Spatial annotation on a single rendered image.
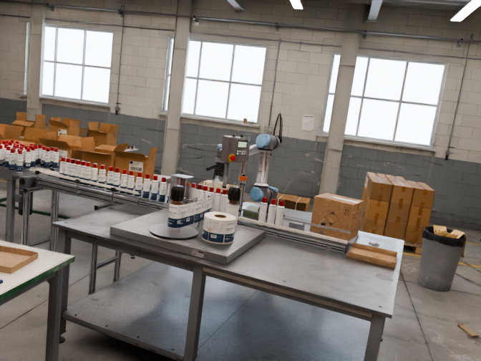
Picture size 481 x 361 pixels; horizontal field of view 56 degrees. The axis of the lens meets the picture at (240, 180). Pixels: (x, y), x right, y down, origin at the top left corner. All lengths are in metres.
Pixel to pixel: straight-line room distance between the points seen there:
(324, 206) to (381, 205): 3.17
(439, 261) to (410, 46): 4.55
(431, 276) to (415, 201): 1.47
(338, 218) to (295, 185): 5.45
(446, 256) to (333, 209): 2.19
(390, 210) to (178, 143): 4.53
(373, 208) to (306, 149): 2.60
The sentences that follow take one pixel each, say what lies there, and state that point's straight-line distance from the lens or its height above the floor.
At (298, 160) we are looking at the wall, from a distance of 8.67.
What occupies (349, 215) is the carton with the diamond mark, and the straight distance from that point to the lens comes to 3.29.
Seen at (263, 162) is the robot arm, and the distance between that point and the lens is 3.53.
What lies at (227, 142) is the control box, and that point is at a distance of 3.28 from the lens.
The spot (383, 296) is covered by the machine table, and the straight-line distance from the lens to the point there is 2.53.
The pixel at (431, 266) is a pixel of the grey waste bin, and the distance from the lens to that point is 5.33.
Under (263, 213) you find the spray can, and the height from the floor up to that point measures 0.98.
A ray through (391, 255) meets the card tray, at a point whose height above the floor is 0.84.
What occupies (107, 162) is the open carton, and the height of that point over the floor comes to 0.93.
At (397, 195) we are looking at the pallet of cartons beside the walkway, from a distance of 6.47.
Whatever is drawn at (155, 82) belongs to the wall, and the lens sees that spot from 9.39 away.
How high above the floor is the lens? 1.73
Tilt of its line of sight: 10 degrees down
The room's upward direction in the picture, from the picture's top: 7 degrees clockwise
